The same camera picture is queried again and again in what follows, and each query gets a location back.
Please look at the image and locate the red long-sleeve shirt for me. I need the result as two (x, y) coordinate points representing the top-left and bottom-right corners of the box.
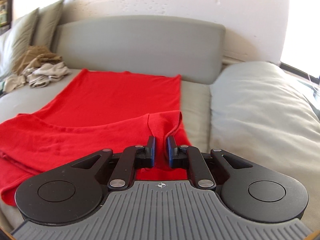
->
(1, 69), (189, 206)

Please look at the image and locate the front sage throw pillow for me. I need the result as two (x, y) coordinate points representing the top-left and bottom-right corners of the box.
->
(1, 8), (39, 81)

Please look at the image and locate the rear sage throw pillow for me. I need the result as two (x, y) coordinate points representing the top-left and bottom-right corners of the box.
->
(30, 0), (65, 48)

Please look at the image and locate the grey-green sofa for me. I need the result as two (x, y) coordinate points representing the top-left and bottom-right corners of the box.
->
(1, 16), (319, 230)

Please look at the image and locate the brown crumpled garment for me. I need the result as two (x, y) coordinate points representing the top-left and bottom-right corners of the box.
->
(11, 46), (62, 75)

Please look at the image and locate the sage throw pillow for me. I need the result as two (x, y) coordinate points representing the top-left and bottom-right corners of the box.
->
(1, 8), (39, 81)
(30, 0), (65, 48)

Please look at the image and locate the beige crumpled garment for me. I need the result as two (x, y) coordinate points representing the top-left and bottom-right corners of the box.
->
(2, 62), (71, 94)

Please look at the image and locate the dark wooden bookshelf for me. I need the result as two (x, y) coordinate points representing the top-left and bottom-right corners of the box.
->
(0, 0), (13, 35)

